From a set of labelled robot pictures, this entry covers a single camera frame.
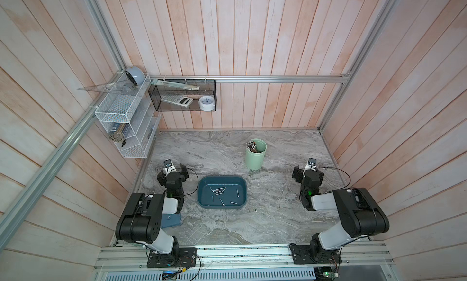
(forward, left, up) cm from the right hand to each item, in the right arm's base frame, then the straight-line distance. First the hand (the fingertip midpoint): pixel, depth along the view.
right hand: (307, 165), depth 94 cm
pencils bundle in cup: (+5, +30, +10) cm, 32 cm away
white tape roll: (+24, +53, +22) cm, 63 cm away
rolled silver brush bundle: (-2, +89, +25) cm, 92 cm away
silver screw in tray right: (-15, +37, -6) cm, 40 cm away
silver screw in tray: (-12, +46, -6) cm, 48 cm away
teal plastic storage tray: (-17, +52, -5) cm, 56 cm away
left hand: (-4, +71, +2) cm, 71 cm away
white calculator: (+28, +68, +21) cm, 76 cm away
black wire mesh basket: (+29, +53, +28) cm, 67 cm away
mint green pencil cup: (+2, +27, +1) cm, 27 cm away
